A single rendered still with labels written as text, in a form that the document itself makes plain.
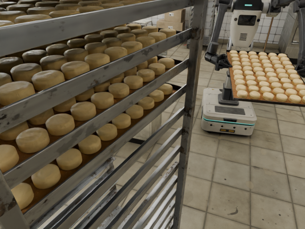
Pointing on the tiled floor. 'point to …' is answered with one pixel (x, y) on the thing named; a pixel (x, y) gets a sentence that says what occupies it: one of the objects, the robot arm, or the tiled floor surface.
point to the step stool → (143, 22)
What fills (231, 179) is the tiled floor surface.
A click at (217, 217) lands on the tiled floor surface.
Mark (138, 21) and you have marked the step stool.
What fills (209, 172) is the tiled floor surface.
